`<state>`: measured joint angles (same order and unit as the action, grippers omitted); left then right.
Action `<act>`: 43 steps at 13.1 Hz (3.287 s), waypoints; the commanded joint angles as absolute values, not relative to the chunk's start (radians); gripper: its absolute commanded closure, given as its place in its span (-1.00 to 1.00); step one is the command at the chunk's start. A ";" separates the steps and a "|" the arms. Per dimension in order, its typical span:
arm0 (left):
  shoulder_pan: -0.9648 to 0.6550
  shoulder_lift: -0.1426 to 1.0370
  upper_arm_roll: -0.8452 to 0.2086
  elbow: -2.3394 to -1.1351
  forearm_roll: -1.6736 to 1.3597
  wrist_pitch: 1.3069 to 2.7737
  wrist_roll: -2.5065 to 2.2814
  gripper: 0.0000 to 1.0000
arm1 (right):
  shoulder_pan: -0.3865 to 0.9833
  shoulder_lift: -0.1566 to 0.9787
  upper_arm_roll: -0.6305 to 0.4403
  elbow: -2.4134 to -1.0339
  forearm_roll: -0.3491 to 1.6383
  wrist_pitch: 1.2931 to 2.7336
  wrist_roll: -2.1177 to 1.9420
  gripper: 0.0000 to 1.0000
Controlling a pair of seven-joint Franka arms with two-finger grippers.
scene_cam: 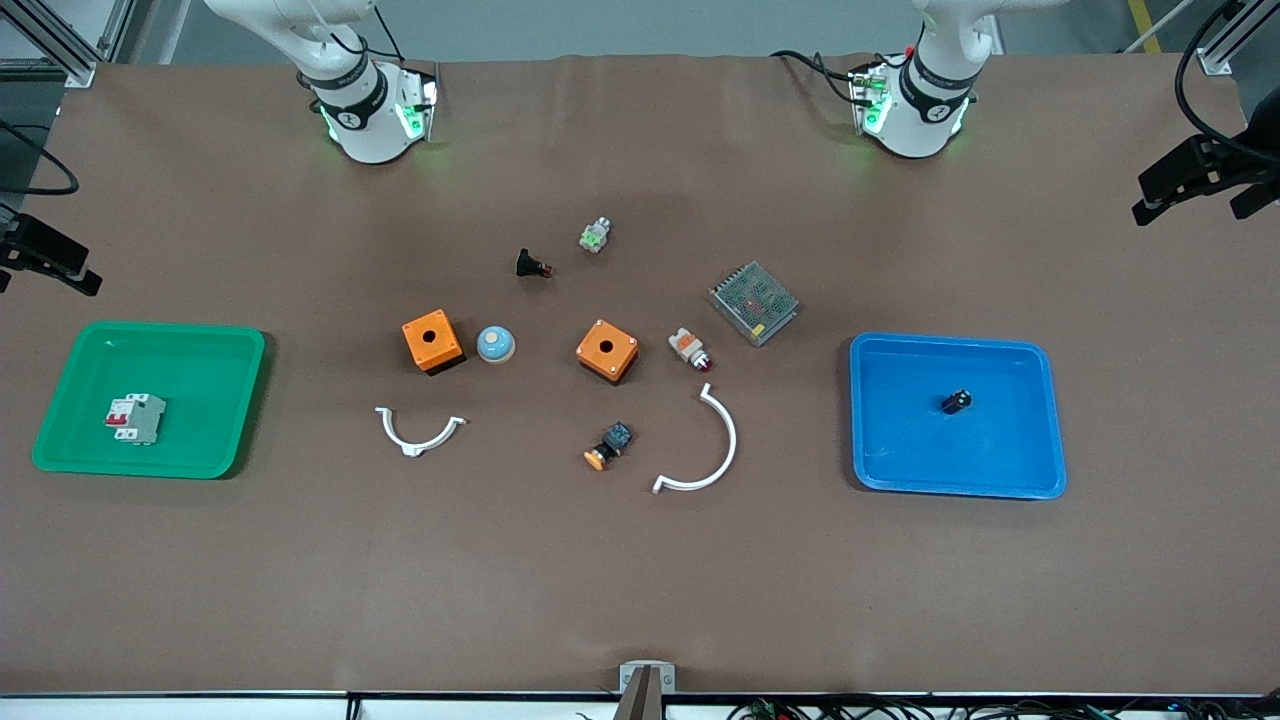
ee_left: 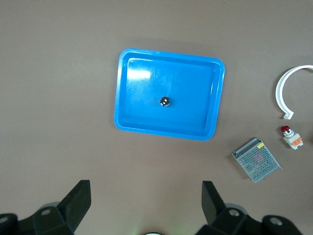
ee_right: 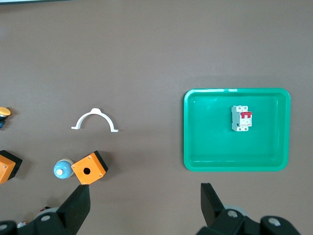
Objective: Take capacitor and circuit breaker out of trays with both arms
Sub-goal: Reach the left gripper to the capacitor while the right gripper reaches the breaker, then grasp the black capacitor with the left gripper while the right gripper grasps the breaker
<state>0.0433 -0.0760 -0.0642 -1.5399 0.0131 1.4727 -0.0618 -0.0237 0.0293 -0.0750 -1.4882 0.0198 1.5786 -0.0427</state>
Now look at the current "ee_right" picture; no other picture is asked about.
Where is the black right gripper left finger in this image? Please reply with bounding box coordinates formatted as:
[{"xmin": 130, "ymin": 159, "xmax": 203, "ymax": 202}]
[{"xmin": 0, "ymin": 185, "xmax": 91, "ymax": 235}]

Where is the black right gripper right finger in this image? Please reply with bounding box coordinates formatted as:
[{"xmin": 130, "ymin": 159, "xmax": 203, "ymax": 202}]
[{"xmin": 195, "ymin": 183, "xmax": 302, "ymax": 235}]

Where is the white circuit breaker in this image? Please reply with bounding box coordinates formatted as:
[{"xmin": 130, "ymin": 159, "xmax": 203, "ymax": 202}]
[{"xmin": 231, "ymin": 105, "xmax": 253, "ymax": 132}]

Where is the light blue dome part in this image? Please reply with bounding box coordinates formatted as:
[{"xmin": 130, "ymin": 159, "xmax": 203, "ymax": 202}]
[{"xmin": 53, "ymin": 158, "xmax": 74, "ymax": 180}]

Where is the orange button box with hole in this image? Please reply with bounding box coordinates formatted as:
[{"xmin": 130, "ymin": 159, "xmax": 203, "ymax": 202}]
[
  {"xmin": 0, "ymin": 150, "xmax": 23, "ymax": 185},
  {"xmin": 71, "ymin": 150, "xmax": 109, "ymax": 186}
]

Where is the green plastic tray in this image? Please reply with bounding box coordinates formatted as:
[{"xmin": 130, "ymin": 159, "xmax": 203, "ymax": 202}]
[{"xmin": 183, "ymin": 88, "xmax": 291, "ymax": 172}]

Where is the small white pipe clamp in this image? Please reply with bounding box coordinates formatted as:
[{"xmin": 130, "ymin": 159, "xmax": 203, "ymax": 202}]
[{"xmin": 71, "ymin": 108, "xmax": 119, "ymax": 133}]

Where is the orange mushroom push button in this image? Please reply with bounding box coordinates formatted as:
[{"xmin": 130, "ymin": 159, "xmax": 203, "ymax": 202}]
[{"xmin": 0, "ymin": 106, "xmax": 12, "ymax": 130}]

